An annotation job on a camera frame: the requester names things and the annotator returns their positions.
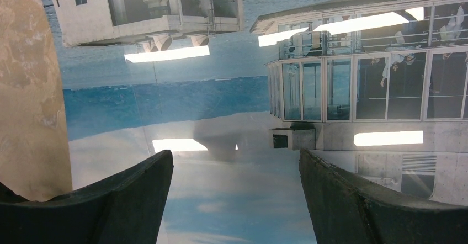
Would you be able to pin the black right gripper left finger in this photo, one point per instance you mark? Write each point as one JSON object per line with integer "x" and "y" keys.
{"x": 126, "y": 207}

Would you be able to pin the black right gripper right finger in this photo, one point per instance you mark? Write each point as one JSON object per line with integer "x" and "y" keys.
{"x": 347, "y": 208}

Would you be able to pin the building and sky photo print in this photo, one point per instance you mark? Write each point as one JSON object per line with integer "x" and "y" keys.
{"x": 212, "y": 112}

